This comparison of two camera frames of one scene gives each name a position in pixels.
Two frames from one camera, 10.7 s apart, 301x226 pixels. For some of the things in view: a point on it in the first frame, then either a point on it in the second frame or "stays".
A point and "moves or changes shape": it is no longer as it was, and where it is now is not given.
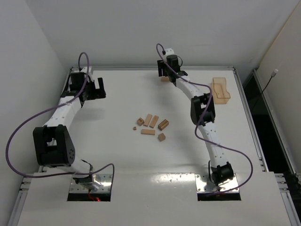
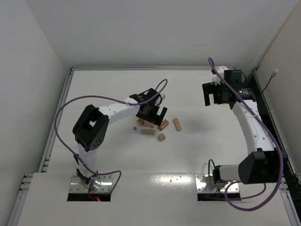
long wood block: [165, 79] moves or changes shape
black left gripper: [94, 89] → [153, 115]
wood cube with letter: [140, 121] stays
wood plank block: [147, 120] stays
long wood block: [147, 132] stays
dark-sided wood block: [163, 125] stays
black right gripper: [163, 68] → [209, 93]
